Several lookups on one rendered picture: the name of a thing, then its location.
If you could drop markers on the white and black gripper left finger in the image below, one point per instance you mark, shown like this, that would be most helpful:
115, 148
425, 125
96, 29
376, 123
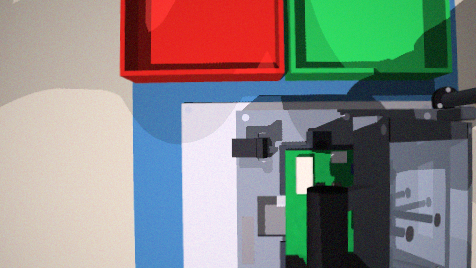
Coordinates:
293, 261

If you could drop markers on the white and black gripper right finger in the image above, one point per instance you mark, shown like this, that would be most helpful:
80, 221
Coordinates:
355, 262

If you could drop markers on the red bin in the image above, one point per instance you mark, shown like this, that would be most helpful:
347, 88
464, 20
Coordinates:
229, 39

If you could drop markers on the green bin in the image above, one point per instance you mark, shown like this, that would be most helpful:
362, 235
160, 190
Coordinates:
351, 40

